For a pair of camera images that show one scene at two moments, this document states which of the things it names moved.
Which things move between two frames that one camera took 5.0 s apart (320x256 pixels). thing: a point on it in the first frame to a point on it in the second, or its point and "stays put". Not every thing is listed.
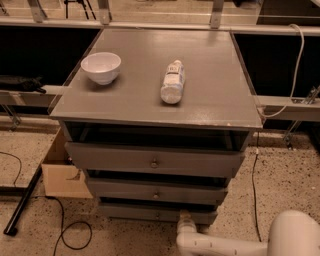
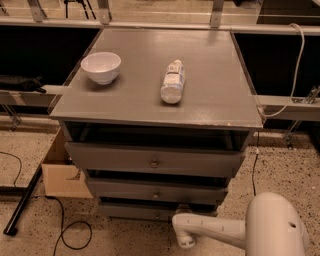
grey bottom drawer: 156,212 stays put
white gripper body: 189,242 to 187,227
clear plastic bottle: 172,88 stays put
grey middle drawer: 158,187 stays put
